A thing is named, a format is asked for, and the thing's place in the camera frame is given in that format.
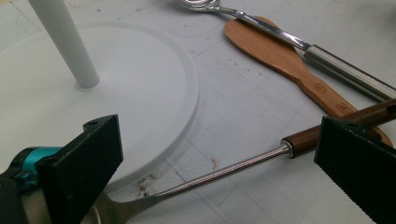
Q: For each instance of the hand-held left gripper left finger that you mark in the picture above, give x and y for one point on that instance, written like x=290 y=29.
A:
x=81 y=168

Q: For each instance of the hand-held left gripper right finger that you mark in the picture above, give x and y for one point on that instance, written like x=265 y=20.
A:
x=358 y=174

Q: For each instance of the white utensil rack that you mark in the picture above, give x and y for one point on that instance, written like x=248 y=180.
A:
x=140 y=93

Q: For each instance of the stainless steel serving spoon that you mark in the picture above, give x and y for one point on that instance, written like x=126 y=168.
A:
x=342 y=70

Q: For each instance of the wooden rice paddle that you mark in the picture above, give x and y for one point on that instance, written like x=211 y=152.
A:
x=264 y=46

